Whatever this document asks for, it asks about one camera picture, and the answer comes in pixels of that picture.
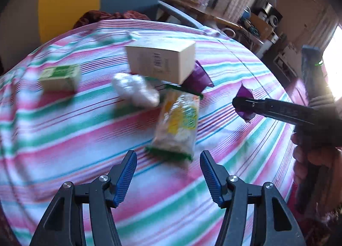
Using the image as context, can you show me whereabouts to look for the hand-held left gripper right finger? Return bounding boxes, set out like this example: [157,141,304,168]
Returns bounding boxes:
[200,150,306,246]

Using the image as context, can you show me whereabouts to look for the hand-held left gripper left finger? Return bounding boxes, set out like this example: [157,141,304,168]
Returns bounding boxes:
[30,150,137,246]

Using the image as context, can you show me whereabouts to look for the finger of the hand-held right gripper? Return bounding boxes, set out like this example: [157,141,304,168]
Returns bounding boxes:
[232,97,297,125]

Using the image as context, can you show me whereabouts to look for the purple snack packet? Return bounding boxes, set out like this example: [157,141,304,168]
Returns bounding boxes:
[183,60,214,94]
[237,84,255,123]

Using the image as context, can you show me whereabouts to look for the clear snack packet green ends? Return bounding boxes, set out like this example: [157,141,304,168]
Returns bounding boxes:
[145,84,201,161]

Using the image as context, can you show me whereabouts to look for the white plastic ball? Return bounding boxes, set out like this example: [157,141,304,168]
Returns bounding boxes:
[111,72,160,108]

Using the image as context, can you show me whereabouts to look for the small green carton box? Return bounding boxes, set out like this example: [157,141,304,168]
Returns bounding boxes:
[40,64,81,92]

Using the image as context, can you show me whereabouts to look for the pale cardboard carton box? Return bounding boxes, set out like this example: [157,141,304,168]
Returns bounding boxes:
[125,38,196,85]

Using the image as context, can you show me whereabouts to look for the person's right hand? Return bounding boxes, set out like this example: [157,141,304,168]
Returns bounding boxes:
[291,131,336,184]

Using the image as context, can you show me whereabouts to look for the white storage rack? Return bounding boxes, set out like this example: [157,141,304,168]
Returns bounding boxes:
[273,44,298,82]

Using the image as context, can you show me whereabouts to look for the pink green striped cloth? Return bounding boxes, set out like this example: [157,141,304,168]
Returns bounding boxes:
[0,19,297,246]

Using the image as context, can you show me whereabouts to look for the brown cardboard box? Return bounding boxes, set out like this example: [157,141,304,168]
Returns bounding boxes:
[248,12,276,40]

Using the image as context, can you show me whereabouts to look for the wooden side desk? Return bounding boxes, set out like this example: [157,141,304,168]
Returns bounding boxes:
[160,0,241,30]

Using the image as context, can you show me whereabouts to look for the grey chair armrest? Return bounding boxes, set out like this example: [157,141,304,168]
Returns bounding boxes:
[158,0,203,30]

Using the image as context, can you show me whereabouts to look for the dark red cloth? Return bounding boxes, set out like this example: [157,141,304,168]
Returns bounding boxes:
[74,9,151,30]

